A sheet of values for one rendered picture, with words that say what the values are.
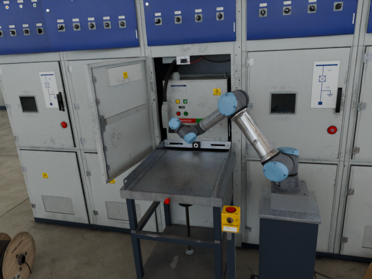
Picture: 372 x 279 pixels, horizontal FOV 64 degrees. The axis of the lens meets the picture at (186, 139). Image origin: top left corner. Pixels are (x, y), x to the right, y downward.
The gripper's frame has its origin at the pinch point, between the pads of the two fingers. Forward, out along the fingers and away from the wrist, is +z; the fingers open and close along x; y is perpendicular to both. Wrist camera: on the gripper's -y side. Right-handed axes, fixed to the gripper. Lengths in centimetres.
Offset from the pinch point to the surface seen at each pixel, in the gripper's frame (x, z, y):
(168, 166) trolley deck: -25.4, -9.2, -6.9
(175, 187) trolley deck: -40, -35, 8
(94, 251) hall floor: -100, 34, -81
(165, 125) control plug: 6.0, -0.1, -15.8
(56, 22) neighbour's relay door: 66, -49, -87
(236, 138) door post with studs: 1.0, 11.2, 36.6
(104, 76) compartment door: 23, -54, -39
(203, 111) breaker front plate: 19.1, 5.6, 11.0
